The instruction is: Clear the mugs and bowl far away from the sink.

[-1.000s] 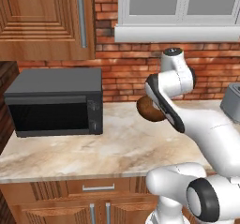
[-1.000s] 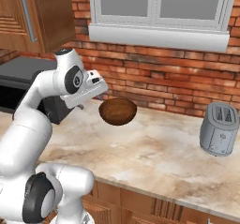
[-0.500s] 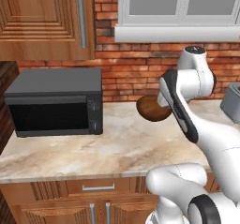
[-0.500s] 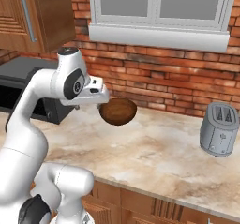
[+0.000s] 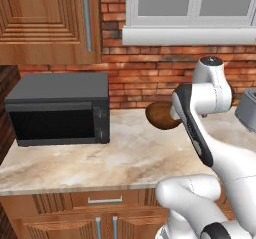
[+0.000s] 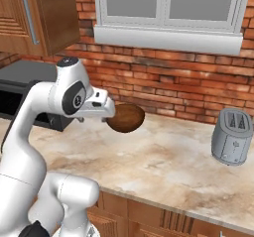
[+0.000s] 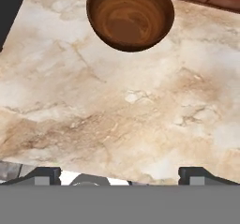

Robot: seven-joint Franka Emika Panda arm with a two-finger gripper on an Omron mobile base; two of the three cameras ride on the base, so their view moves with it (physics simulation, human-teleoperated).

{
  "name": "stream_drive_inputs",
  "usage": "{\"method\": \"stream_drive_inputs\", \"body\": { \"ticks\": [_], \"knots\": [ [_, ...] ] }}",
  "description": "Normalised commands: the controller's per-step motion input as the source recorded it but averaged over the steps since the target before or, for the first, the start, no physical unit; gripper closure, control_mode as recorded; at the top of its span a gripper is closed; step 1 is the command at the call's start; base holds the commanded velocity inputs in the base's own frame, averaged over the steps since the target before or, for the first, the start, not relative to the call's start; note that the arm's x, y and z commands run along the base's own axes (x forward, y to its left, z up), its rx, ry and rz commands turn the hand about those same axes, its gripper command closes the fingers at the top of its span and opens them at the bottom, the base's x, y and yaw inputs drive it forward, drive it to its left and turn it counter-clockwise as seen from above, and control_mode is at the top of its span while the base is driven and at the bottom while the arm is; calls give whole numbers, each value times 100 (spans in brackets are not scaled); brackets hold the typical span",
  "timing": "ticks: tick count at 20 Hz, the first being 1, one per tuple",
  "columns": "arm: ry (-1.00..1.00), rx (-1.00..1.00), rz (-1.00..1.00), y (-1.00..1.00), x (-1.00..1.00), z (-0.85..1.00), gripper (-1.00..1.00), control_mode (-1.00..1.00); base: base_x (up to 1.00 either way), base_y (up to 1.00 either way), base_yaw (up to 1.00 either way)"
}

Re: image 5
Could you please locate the wooden drawer front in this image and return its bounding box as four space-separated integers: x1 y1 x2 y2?
69 188 148 208

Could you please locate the grey toaster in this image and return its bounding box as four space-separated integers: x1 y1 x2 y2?
234 87 256 133

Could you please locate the silver base cupboard handle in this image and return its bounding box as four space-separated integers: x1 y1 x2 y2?
112 215 119 239
95 216 102 239

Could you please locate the silver wall cupboard handle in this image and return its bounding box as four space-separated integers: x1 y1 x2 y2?
81 0 94 52

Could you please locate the brown wooden bowl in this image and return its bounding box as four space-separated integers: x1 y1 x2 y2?
145 101 183 131

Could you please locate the white window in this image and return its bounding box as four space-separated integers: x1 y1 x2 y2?
121 0 256 47

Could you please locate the black microwave oven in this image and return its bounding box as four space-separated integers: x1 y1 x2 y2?
3 72 111 147

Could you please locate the wooden base cupboard door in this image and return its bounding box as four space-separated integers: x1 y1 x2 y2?
107 209 169 239
13 212 105 239

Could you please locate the silver drawer handle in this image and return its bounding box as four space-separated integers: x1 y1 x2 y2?
87 196 124 205

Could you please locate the wooden wall cupboard door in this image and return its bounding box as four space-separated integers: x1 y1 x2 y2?
0 0 102 66

